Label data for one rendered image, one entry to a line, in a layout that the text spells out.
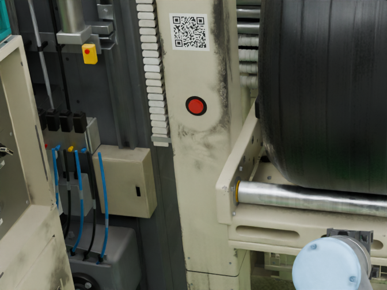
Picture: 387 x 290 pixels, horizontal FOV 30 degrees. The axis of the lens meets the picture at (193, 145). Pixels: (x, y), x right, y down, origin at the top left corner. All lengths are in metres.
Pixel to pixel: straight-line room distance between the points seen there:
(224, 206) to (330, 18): 0.47
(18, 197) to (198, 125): 0.39
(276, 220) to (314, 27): 0.46
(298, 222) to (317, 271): 0.46
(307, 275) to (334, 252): 0.05
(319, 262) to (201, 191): 0.63
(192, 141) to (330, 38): 0.47
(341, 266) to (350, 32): 0.37
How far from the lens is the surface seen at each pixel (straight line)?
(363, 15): 1.15
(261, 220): 1.45
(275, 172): 1.71
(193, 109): 1.46
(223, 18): 1.39
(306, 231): 1.44
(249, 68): 1.85
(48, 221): 1.49
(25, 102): 1.40
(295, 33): 1.15
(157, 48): 1.45
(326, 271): 0.99
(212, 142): 1.50
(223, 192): 1.41
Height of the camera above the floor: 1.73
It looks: 30 degrees down
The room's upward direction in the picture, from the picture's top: 5 degrees counter-clockwise
